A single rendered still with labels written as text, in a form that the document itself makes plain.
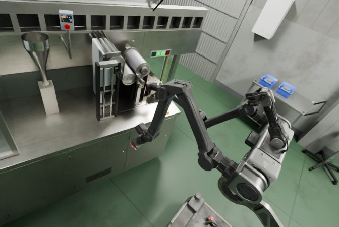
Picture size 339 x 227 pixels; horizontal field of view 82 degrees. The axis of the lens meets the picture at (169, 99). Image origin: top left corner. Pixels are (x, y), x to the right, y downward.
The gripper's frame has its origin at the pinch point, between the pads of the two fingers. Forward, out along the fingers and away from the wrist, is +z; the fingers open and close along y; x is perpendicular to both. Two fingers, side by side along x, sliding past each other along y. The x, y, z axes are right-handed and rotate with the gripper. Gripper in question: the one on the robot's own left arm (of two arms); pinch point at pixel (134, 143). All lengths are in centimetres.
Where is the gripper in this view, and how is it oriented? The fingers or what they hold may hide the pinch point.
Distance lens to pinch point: 140.0
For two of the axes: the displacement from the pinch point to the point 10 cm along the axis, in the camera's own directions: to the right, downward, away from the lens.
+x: 5.4, 8.4, 0.0
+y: -6.2, 4.0, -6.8
